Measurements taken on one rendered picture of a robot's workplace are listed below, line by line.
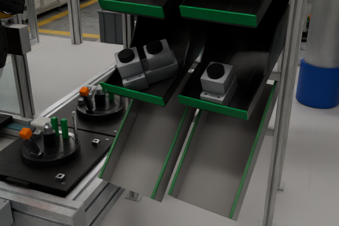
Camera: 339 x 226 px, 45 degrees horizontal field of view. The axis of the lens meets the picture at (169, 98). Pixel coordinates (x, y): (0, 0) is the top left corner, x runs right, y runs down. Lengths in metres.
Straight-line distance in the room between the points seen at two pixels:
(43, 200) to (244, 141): 0.43
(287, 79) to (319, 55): 0.73
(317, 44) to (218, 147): 0.77
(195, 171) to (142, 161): 0.11
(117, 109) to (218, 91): 0.53
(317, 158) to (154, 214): 0.52
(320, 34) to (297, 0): 0.74
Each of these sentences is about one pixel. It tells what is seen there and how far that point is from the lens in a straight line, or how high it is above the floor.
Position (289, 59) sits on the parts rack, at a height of 1.26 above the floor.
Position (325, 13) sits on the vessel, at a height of 1.20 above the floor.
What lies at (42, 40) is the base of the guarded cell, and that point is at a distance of 2.36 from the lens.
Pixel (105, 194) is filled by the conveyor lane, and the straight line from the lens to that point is 0.98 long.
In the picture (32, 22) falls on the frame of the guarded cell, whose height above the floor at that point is 0.97.
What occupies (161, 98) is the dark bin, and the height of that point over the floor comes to 1.21.
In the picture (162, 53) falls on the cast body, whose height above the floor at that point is 1.27.
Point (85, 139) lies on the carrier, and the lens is 1.09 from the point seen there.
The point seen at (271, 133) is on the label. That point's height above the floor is 1.10.
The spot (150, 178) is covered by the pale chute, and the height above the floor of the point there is 1.02.
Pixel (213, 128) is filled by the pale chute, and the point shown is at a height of 1.10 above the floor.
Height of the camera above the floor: 1.51
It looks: 25 degrees down
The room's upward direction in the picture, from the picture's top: straight up
